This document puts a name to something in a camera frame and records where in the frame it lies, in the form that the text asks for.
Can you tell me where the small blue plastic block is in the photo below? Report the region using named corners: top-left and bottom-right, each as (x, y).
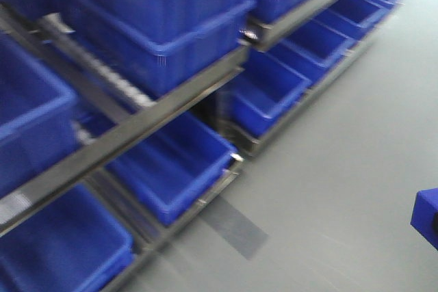
top-left (411, 188), bottom-right (437, 249)

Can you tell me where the stainless steel shelf frame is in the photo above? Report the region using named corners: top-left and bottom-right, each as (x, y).
top-left (0, 0), bottom-right (394, 292)

